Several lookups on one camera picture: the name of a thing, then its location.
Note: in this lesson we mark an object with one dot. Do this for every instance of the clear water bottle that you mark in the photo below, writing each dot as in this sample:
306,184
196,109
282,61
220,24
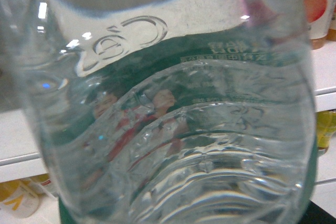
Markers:
170,111

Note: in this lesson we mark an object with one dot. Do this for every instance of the yellow drink bottle white label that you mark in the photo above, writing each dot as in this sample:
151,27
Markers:
18,199

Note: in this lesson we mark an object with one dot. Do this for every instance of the orange C100 drink bottle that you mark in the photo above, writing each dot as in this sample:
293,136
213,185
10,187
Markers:
318,15

